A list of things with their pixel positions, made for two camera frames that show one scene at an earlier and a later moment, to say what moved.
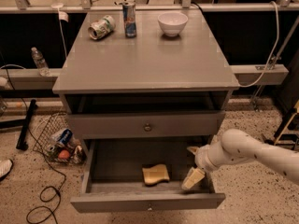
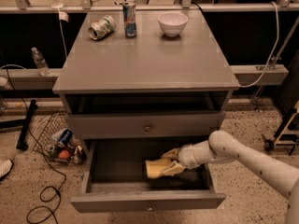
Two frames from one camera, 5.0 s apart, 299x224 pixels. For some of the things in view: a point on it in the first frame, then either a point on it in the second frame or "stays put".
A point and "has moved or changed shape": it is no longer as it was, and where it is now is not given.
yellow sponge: x=155 y=174 has moved or changed shape
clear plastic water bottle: x=40 y=63 stays put
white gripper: x=202 y=159 to x=188 y=156
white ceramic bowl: x=172 y=23 stays put
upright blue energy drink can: x=130 y=20 stays put
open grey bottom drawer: x=113 y=176 stays put
